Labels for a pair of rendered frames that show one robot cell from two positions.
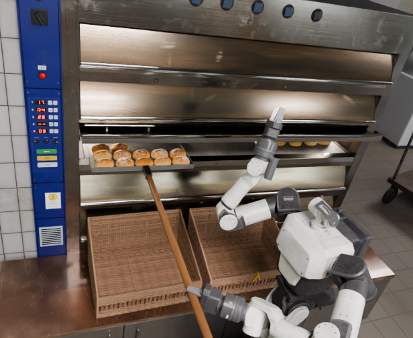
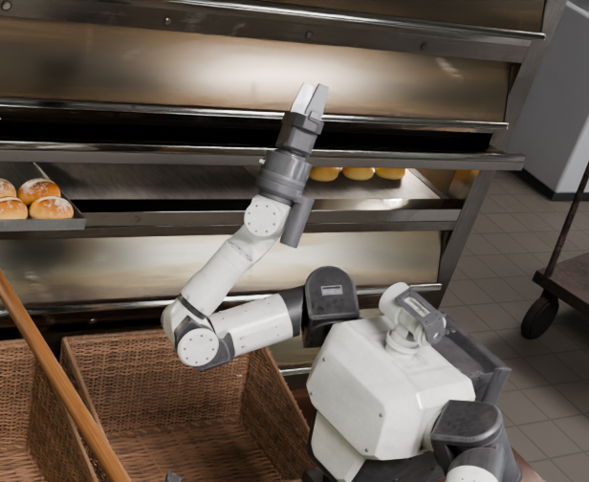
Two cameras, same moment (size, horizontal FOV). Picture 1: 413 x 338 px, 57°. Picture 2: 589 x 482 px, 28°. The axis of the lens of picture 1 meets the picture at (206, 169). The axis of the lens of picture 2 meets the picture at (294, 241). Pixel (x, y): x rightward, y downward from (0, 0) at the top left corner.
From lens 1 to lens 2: 0.61 m
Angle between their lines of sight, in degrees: 14
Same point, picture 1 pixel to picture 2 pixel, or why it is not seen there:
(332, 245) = (432, 384)
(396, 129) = (553, 150)
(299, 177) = (333, 257)
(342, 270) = (455, 430)
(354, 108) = (462, 92)
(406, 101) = (577, 77)
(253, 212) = (254, 323)
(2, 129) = not seen: outside the picture
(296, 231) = (353, 360)
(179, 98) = (57, 53)
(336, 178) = (419, 261)
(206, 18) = not seen: outside the picture
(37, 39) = not seen: outside the picture
